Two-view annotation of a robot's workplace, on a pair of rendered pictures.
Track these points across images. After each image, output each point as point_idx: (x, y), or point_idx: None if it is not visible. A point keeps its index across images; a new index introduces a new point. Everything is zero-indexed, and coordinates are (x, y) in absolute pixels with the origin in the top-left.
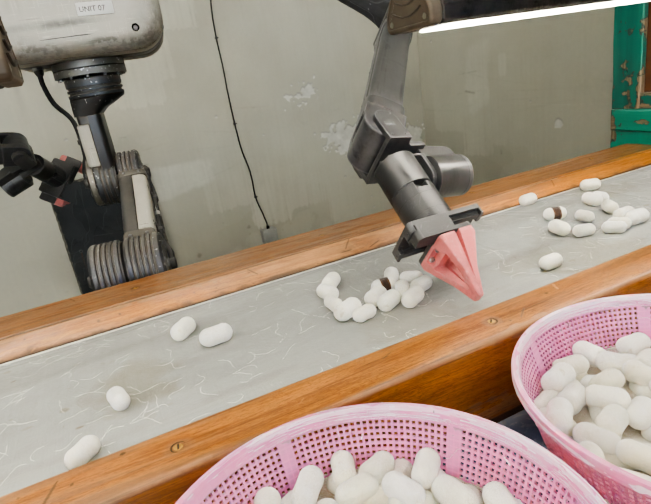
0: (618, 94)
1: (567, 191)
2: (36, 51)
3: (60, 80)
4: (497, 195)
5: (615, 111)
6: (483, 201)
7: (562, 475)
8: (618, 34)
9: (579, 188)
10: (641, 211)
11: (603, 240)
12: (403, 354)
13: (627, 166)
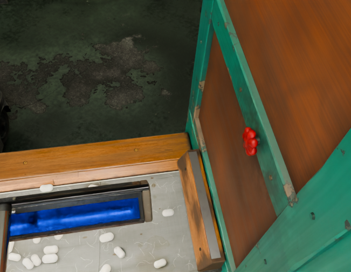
0: (190, 103)
1: (84, 183)
2: None
3: None
4: (29, 178)
5: (188, 109)
6: (17, 181)
7: None
8: (194, 71)
9: (94, 183)
10: (49, 260)
11: (14, 270)
12: None
13: (146, 170)
